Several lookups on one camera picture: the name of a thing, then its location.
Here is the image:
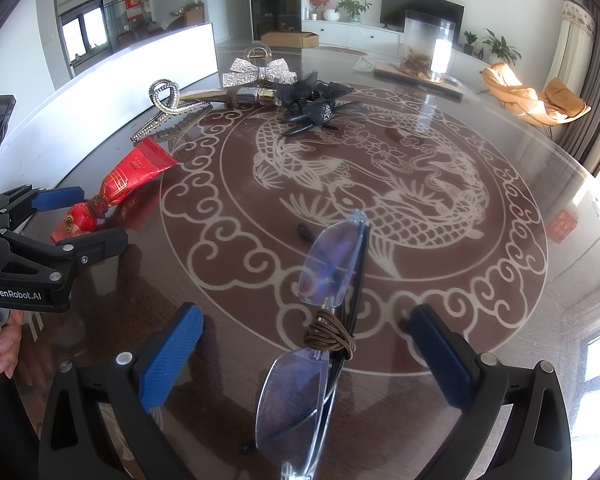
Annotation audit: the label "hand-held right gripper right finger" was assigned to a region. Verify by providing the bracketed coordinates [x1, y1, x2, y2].
[410, 304, 573, 480]

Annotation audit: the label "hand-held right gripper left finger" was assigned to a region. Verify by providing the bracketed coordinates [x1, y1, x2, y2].
[37, 301, 204, 480]

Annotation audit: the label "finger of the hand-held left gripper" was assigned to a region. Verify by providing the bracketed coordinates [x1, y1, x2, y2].
[0, 184, 86, 230]
[0, 229, 130, 282]

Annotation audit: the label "red tube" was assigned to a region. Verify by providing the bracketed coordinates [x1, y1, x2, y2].
[50, 137, 178, 245]

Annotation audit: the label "clear rimless glasses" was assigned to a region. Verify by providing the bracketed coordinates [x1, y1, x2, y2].
[240, 209, 372, 479]

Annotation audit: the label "round brown patterned desktop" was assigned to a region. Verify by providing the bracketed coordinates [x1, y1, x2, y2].
[10, 42, 600, 480]

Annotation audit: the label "person's left hand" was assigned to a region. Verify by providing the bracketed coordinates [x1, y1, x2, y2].
[0, 307, 26, 380]

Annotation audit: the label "white curved panel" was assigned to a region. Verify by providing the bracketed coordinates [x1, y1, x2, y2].
[0, 22, 219, 196]

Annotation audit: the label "rhinestone hair claw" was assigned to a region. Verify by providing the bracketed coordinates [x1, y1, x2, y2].
[131, 78, 213, 142]

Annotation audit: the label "person's dark clothing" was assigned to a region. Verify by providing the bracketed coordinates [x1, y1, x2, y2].
[0, 385, 43, 480]

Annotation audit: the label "glass balcony doors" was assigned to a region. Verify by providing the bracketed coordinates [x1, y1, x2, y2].
[57, 0, 153, 73]

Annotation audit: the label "cream and gold hair clip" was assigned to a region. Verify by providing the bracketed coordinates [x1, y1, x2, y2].
[178, 85, 281, 107]

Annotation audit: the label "wooden sideboard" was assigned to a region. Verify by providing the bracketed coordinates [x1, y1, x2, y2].
[172, 4, 206, 31]

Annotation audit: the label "rhinestone bow hair clip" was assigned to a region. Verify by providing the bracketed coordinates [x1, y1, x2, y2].
[222, 57, 298, 87]

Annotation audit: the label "black bow hair clip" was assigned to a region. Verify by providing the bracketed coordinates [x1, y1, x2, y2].
[275, 71, 361, 137]

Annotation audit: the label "orange lounge chair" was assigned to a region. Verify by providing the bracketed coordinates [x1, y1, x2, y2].
[481, 62, 592, 128]

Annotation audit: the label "cardboard box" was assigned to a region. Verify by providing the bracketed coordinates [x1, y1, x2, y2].
[261, 31, 319, 49]

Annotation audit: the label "flat tray under tank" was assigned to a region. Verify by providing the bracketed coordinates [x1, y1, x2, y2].
[374, 60, 465, 98]

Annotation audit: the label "dark display cabinet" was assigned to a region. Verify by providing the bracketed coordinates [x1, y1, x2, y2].
[248, 0, 302, 43]

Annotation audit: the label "grey curtain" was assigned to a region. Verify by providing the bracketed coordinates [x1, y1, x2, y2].
[562, 7, 600, 166]

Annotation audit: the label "large leafy potted plant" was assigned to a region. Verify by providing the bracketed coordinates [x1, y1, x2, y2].
[481, 28, 522, 66]

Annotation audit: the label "clear glass tank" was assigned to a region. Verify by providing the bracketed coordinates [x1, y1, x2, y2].
[399, 10, 456, 83]

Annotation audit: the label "red flowers in vase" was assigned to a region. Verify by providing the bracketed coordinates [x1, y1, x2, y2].
[306, 0, 334, 22]

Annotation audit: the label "white television cabinet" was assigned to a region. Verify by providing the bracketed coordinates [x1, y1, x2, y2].
[301, 19, 496, 76]

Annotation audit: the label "white sheer curtain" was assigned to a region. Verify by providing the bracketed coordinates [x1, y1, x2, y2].
[550, 0, 597, 93]

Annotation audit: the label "black television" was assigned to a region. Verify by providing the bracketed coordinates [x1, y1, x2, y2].
[381, 0, 465, 36]

